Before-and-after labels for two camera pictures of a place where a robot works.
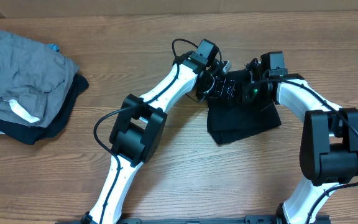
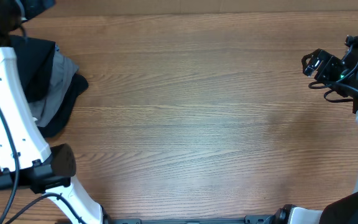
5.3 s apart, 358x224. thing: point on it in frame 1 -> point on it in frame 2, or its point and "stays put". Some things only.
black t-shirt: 232,119 -> 35,58
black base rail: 138,219 stays put
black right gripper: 248,90 -> 325,68
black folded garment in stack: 30,134 stays put
